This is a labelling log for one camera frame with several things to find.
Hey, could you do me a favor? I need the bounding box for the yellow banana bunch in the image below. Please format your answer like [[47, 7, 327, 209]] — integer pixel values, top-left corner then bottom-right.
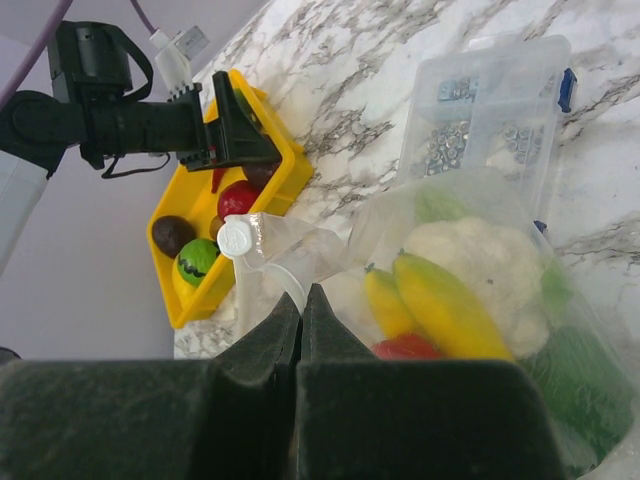
[[364, 251, 515, 362]]

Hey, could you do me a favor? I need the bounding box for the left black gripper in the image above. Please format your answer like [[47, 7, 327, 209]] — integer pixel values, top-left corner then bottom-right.
[[1, 21, 280, 173]]

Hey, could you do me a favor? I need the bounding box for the clear plastic screw box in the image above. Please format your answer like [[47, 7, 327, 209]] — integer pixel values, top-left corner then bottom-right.
[[396, 35, 577, 220]]

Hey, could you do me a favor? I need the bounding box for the red bell pepper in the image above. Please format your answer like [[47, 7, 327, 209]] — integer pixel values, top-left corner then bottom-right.
[[372, 333, 443, 360]]

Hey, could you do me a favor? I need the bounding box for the yellow plastic tray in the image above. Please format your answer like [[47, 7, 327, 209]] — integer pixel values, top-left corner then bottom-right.
[[147, 69, 313, 330]]

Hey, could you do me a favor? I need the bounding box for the white cauliflower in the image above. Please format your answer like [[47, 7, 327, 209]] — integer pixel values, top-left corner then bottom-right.
[[403, 217, 550, 359]]

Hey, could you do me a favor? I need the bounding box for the red chili pepper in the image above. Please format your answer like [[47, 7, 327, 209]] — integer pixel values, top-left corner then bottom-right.
[[211, 168, 227, 194]]

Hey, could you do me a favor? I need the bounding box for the green ball black squiggle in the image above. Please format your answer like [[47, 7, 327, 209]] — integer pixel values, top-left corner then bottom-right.
[[177, 238, 220, 287]]

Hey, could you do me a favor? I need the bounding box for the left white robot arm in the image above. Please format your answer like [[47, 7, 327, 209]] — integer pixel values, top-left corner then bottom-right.
[[1, 21, 281, 263]]

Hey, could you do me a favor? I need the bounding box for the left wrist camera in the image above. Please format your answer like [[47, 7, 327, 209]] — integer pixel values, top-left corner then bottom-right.
[[149, 26, 209, 98]]

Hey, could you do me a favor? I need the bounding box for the dark passion fruit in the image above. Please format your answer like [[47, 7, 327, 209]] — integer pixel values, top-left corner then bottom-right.
[[151, 215, 196, 258]]

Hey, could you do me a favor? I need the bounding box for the dark purple plum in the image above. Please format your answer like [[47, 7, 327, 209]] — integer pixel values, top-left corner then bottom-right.
[[242, 162, 280, 190]]

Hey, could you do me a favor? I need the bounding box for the green bell pepper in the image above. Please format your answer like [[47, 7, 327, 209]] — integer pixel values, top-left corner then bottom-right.
[[520, 326, 636, 459]]

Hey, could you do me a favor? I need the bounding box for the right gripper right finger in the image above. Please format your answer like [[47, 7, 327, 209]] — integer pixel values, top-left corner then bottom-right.
[[295, 285, 567, 479]]

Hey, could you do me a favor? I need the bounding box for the yellow lemon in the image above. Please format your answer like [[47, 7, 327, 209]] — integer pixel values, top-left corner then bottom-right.
[[171, 258, 196, 307]]

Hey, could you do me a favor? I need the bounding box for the red apple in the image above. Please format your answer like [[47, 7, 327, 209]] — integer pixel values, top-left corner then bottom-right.
[[217, 180, 261, 220]]

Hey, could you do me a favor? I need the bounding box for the clear zip top bag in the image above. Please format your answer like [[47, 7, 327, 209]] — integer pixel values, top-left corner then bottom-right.
[[217, 167, 639, 476]]

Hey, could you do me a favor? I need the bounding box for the brown kiwi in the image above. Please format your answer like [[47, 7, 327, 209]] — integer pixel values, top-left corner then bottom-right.
[[209, 216, 224, 241]]

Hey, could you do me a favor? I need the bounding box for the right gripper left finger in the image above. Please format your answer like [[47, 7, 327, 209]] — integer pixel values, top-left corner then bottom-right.
[[1, 296, 300, 479]]

